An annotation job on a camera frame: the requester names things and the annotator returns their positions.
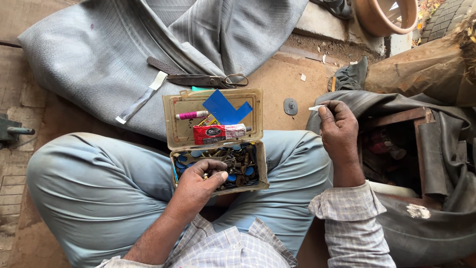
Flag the black vehicle tyre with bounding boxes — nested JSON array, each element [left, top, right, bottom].
[[420, 0, 476, 45]]

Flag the tan plastic hinged box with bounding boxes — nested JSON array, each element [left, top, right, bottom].
[[162, 88, 270, 197]]

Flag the red white glue tube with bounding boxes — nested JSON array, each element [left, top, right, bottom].
[[192, 123, 253, 145]]

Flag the small yellow packet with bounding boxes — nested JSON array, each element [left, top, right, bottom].
[[197, 114, 221, 127]]

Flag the large grey inner tube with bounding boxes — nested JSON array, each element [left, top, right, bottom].
[[17, 0, 310, 143]]

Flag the small metal spanner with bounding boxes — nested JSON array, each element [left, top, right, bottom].
[[181, 151, 230, 165]]

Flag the person's right hand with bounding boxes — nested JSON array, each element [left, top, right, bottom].
[[318, 100, 360, 167]]

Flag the person's left hand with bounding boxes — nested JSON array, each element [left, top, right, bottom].
[[173, 159, 230, 225]]

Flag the brown clay pot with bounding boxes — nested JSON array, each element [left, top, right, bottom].
[[356, 0, 419, 38]]

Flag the person's checked shirt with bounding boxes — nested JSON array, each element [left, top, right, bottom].
[[95, 182, 397, 268]]

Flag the round black rubber patch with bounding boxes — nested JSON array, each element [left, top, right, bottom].
[[283, 98, 299, 116]]

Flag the dark sandal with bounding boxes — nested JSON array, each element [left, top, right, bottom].
[[310, 0, 355, 20]]

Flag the black rubber inner tube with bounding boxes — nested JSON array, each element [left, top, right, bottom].
[[305, 90, 476, 258]]

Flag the grey white fabric strip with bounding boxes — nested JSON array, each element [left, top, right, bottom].
[[115, 70, 169, 125]]

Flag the old metal scissors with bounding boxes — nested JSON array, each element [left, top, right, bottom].
[[166, 73, 249, 89]]

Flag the pink white small tube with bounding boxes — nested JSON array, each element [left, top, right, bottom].
[[175, 110, 210, 121]]

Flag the grey stone slab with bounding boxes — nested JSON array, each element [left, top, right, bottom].
[[293, 1, 386, 56]]

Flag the black rubber scrap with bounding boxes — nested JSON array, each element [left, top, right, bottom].
[[331, 56, 369, 92]]

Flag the blue plastic sheet piece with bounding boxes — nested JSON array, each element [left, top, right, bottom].
[[202, 89, 254, 126]]

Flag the dark metal rasp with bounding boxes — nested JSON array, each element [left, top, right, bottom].
[[146, 56, 187, 77]]

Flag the wooden tool crate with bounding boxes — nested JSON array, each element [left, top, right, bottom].
[[358, 107, 448, 211]]

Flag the heap of brass valve parts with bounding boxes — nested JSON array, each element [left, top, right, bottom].
[[173, 143, 261, 191]]

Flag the black rubber strip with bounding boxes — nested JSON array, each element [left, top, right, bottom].
[[418, 121, 449, 199]]

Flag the brown tree trunk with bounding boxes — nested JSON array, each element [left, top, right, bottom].
[[364, 22, 476, 108]]

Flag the person's light blue trousers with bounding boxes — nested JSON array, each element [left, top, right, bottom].
[[26, 130, 334, 268]]

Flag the grey metal vise tool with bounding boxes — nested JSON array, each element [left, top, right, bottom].
[[0, 113, 36, 150]]

